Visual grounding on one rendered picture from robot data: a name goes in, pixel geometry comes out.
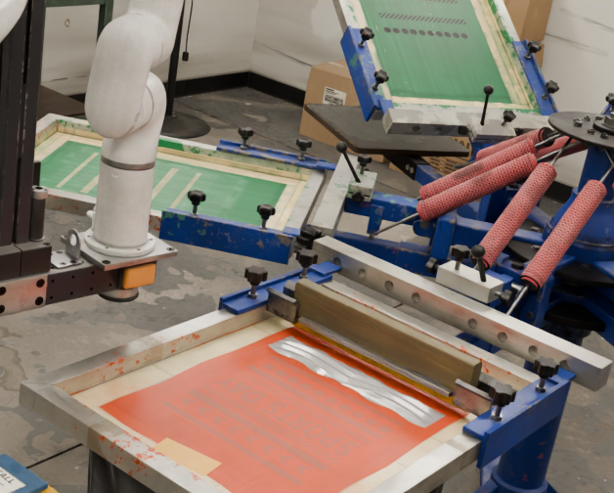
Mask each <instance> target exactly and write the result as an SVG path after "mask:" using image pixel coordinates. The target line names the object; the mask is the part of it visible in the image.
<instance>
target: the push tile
mask: <svg viewBox="0 0 614 493"><path fill-rule="evenodd" d="M47 488H48V483H47V482H46V481H44V480H43V479H41V478H40V477H39V476H37V475H36V474H34V473H33V472H31V471H30V470H28V469H27V468H25V467H24V466H23V465H21V464H20V463H18V462H17V461H15V460H14V459H13V458H11V457H10V456H8V455H7V454H2V455H0V493H39V492H41V491H43V490H45V489H47Z"/></svg>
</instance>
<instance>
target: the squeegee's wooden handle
mask: <svg viewBox="0 0 614 493"><path fill-rule="evenodd" d="M293 299H295V300H296V301H297V302H298V304H299V307H298V312H297V319H299V318H300V317H305V318H307V319H309V320H311V321H313V322H315V323H317V324H319V325H321V326H323V327H325V328H327V329H329V330H331V331H333V332H335V333H337V334H339V335H341V336H344V337H346V338H348V339H350V340H352V341H354V342H356V343H358V344H360V345H362V346H364V347H365V348H367V349H369V350H371V351H373V352H376V353H378V354H380V355H382V356H384V357H386V358H388V359H390V360H392V361H394V362H396V363H398V364H400V365H402V366H404V367H406V368H408V369H410V370H412V371H414V372H416V373H418V374H420V375H422V376H424V377H426V378H428V379H430V380H432V381H435V382H437V383H439V384H441V385H443V386H445V387H447V388H449V389H450V390H452V391H453V394H452V395H453V396H455V392H456V388H457V385H456V380H457V379H458V380H460V381H463V382H466V383H468V384H470V385H472V386H474V387H476V388H477V385H478V381H479V377H480V373H481V369H482V361H480V360H478V359H476V358H473V357H471V356H469V355H467V354H465V353H463V352H461V351H459V350H456V349H454V348H453V347H451V346H449V345H447V344H445V343H443V342H440V341H438V340H436V339H434V338H432V337H430V336H427V335H424V334H422V333H420V332H418V331H416V330H414V329H412V328H410V327H407V326H405V325H403V324H401V323H399V322H397V321H395V320H393V319H391V318H388V317H386V316H384V315H382V314H380V313H378V312H376V311H374V310H371V309H370V308H368V307H366V306H364V305H362V304H360V303H358V302H355V301H353V300H351V299H349V298H347V297H345V296H343V295H341V294H338V293H336V292H334V291H331V290H329V289H327V288H325V287H322V286H320V285H318V284H316V283H314V282H312V281H310V280H308V279H305V278H303V279H301V280H298V281H297V282H296V284H295V290H294V296H293Z"/></svg>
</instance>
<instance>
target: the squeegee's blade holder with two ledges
mask: <svg viewBox="0 0 614 493"><path fill-rule="evenodd" d="M298 323H299V324H301V325H303V326H305V327H307V328H309V329H311V330H313V331H315V332H317V333H319V334H321V335H323V336H326V337H328V338H330V339H332V340H334V341H336V342H338V343H340V344H342V345H344V346H346V347H348V348H350V349H352V350H354V351H356V352H358V353H360V354H362V355H364V356H366V357H368V358H370V359H372V360H374V361H375V362H377V363H379V364H381V365H383V366H385V367H387V368H389V369H391V370H393V371H395V372H397V373H399V374H401V375H403V376H405V377H407V378H409V379H411V380H413V381H416V382H418V383H420V384H422V385H424V386H426V387H428V388H430V389H432V390H434V391H436V392H438V393H440V394H442V395H444V396H446V397H451V396H452V394H453V391H452V390H450V389H449V388H447V387H445V386H443V385H441V384H439V383H437V382H435V381H432V380H430V379H428V378H426V377H424V376H422V375H420V374H418V373H416V372H414V371H412V370H410V369H408V368H406V367H404V366H402V365H400V364H398V363H396V362H394V361H392V360H390V359H388V358H386V357H384V356H382V355H380V354H378V353H376V352H373V351H371V350H369V349H367V348H365V347H364V346H362V345H360V344H358V343H356V342H354V341H352V340H350V339H348V338H346V337H344V336H341V335H339V334H337V333H335V332H333V331H331V330H329V329H327V328H325V327H323V326H321V325H319V324H317V323H315V322H313V321H311V320H309V319H307V318H305V317H300V318H299V319H298Z"/></svg>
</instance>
